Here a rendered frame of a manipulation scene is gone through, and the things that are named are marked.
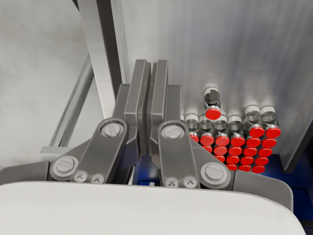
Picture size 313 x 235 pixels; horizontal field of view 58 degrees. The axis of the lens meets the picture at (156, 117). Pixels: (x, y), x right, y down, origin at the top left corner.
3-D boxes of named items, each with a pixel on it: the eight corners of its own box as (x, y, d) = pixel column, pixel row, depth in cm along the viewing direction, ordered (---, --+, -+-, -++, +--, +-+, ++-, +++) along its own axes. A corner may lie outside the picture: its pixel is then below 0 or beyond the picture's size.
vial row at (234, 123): (268, 126, 45) (275, 148, 42) (157, 121, 47) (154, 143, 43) (272, 116, 44) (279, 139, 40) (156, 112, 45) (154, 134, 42)
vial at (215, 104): (218, 98, 42) (220, 119, 39) (203, 98, 42) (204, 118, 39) (220, 86, 40) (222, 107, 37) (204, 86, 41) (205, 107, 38)
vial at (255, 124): (257, 115, 44) (262, 138, 41) (242, 115, 44) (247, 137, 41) (261, 105, 42) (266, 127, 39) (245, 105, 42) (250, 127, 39)
